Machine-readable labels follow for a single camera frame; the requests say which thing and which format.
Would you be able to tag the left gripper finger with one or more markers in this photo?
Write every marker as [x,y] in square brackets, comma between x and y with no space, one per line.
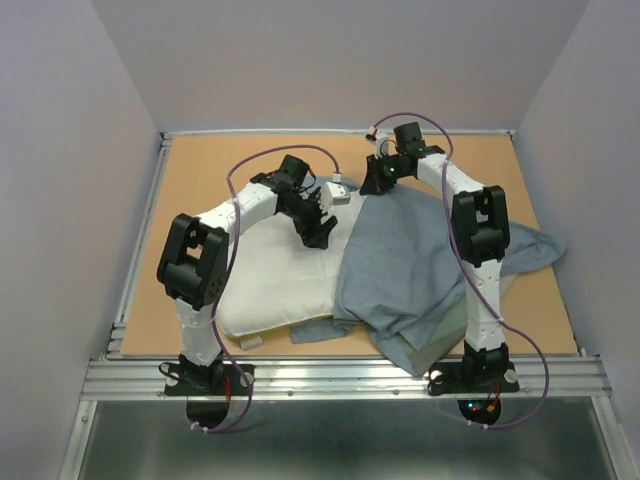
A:
[327,226]
[316,238]

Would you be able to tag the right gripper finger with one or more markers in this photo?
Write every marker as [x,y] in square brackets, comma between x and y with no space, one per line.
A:
[373,188]
[372,177]

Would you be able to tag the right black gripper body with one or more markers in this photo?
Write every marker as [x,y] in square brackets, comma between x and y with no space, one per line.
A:
[391,169]

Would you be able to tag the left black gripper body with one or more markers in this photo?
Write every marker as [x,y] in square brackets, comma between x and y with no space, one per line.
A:
[304,211]

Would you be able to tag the white pillow yellow edge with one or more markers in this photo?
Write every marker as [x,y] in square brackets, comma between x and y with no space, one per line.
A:
[277,282]

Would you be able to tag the blue patchwork pillowcase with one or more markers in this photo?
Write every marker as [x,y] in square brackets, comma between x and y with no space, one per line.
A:
[399,278]

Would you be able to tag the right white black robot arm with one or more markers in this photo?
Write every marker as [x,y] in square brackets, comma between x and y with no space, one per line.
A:
[479,233]

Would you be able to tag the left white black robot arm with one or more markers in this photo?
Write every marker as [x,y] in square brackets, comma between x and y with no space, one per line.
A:
[199,254]

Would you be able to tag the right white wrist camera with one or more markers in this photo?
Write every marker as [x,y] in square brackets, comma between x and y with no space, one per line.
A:
[384,144]

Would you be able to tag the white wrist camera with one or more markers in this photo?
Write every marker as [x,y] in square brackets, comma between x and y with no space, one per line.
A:
[384,144]
[334,194]

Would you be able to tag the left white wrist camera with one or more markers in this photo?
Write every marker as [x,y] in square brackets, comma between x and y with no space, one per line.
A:
[334,194]

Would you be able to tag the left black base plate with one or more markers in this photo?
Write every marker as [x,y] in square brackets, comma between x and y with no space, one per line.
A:
[217,400]

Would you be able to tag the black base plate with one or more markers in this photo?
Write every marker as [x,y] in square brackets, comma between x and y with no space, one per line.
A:
[217,400]
[478,399]

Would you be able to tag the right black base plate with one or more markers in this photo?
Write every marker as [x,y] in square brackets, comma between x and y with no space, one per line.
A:
[478,399]

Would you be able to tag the aluminium front rail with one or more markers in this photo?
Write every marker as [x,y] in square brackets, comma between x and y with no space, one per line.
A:
[326,378]

